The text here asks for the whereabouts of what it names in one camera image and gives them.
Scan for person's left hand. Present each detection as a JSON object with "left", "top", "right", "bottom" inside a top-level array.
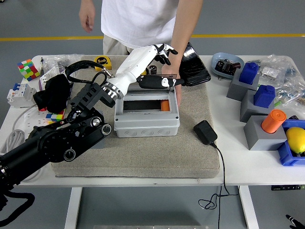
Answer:
[{"left": 161, "top": 63, "right": 183, "bottom": 108}]

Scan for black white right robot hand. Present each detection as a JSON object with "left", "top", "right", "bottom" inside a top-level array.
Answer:
[{"left": 285, "top": 214, "right": 305, "bottom": 229}]

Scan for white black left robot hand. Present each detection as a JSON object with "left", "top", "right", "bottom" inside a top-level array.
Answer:
[{"left": 108, "top": 43, "right": 185, "bottom": 96}]

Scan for person's right hand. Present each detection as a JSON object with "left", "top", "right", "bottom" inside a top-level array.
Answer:
[{"left": 79, "top": 9, "right": 96, "bottom": 33}]

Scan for grey electrical junction box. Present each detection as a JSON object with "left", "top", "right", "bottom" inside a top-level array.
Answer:
[{"left": 113, "top": 89, "right": 180, "bottom": 138}]

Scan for blue battery block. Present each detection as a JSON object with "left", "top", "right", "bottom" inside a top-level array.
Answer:
[
  {"left": 253, "top": 84, "right": 276, "bottom": 108},
  {"left": 239, "top": 62, "right": 260, "bottom": 85}
]

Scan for yellow tape measure black label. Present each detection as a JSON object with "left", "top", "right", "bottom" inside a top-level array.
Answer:
[{"left": 94, "top": 56, "right": 112, "bottom": 72}]

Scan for black table control panel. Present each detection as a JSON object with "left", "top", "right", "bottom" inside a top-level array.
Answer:
[{"left": 271, "top": 185, "right": 305, "bottom": 191}]

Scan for person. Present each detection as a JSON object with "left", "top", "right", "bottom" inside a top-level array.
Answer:
[{"left": 100, "top": 0, "right": 182, "bottom": 57}]

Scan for clear plastic bag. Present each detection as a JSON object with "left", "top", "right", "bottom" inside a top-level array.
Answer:
[{"left": 44, "top": 54, "right": 83, "bottom": 73}]

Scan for white table leg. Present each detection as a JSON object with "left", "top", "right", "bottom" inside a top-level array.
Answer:
[
  {"left": 64, "top": 187, "right": 83, "bottom": 229},
  {"left": 239, "top": 186, "right": 260, "bottom": 229}
]

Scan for light blue bowl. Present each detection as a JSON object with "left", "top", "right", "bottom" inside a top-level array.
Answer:
[{"left": 211, "top": 52, "right": 245, "bottom": 80}]

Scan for dark capacitors pile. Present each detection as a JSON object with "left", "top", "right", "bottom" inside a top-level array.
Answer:
[{"left": 214, "top": 59, "right": 241, "bottom": 76}]

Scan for grey holder block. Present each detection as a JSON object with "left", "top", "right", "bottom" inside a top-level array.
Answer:
[
  {"left": 226, "top": 69, "right": 261, "bottom": 102},
  {"left": 243, "top": 115, "right": 288, "bottom": 151},
  {"left": 240, "top": 89, "right": 276, "bottom": 124}
]

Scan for white purple label card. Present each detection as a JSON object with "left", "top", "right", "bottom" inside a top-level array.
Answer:
[{"left": 39, "top": 66, "right": 60, "bottom": 89}]

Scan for blue plastic bin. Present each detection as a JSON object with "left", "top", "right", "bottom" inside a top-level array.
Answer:
[{"left": 277, "top": 119, "right": 305, "bottom": 167}]

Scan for black power adapter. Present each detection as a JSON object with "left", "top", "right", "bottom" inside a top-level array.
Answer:
[{"left": 193, "top": 120, "right": 218, "bottom": 145}]

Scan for large colourful puzzle cube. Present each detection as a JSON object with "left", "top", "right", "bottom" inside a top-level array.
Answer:
[{"left": 17, "top": 59, "right": 41, "bottom": 82}]

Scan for black cloth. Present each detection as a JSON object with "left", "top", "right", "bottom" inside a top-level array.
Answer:
[{"left": 32, "top": 73, "right": 72, "bottom": 113}]

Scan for yellow lemon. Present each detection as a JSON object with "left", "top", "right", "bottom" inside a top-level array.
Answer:
[{"left": 285, "top": 127, "right": 305, "bottom": 155}]

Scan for grey-brown mat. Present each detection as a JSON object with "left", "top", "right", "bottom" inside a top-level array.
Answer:
[{"left": 51, "top": 55, "right": 221, "bottom": 179}]

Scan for small colourful puzzle cube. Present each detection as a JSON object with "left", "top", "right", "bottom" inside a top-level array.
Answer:
[{"left": 45, "top": 109, "right": 65, "bottom": 125}]

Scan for white circuit breaker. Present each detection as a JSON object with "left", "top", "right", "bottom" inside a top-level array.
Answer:
[{"left": 7, "top": 83, "right": 38, "bottom": 109}]

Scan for clear bags of small parts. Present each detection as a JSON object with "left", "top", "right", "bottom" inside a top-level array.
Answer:
[{"left": 250, "top": 54, "right": 305, "bottom": 107}]

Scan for black adapter cord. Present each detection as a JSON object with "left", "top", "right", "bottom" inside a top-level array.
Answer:
[{"left": 198, "top": 142, "right": 240, "bottom": 229}]

